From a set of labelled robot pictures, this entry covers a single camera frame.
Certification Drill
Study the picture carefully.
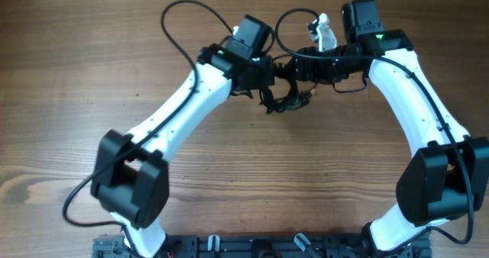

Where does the black cable bundle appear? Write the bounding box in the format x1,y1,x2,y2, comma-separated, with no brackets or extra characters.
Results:
258,61,318,115

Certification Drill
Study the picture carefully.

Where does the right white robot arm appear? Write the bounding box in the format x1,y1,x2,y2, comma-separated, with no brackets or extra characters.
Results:
290,0,488,257

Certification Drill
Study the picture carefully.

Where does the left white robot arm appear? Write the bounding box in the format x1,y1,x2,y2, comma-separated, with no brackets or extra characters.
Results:
91,15,274,257

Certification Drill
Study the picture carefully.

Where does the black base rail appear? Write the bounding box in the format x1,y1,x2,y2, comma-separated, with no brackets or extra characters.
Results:
92,234,432,258

